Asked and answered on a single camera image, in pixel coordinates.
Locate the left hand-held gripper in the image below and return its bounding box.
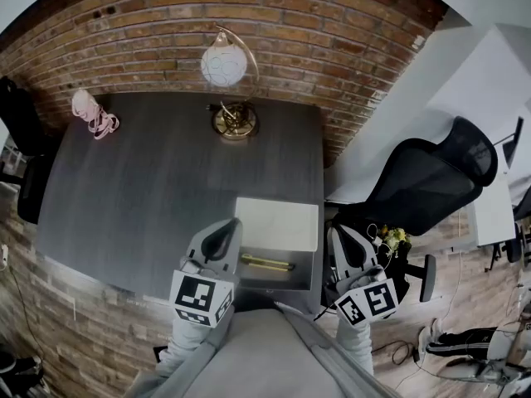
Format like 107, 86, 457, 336
168, 217, 244, 328

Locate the black mesh office chair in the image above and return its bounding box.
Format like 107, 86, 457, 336
326, 115, 499, 303

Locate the brass lamp with globe shade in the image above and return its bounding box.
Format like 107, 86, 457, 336
200, 24, 261, 142

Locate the black monitor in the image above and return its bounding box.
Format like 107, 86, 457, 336
500, 115, 525, 170

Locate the person's left forearm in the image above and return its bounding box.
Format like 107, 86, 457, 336
156, 315, 217, 377

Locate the yellow utility knife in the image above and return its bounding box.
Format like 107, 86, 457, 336
241, 253, 296, 273

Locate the black floor cable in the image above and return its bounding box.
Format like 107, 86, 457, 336
372, 339, 421, 366

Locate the pink ribbon bundle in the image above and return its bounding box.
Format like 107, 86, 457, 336
71, 88, 122, 142

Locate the person's right forearm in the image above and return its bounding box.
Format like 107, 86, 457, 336
334, 317, 375, 376

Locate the white charger cable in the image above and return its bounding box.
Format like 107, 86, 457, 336
366, 223, 393, 261

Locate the yellow flower bunch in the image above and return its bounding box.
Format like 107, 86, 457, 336
378, 225, 412, 257

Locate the person's grey top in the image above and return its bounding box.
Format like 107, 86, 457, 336
124, 301, 404, 398

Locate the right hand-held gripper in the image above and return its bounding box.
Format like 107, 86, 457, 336
325, 223, 400, 327

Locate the white desk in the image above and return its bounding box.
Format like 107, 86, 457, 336
471, 175, 518, 249

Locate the grey box with white lid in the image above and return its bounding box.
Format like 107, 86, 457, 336
233, 197, 320, 293

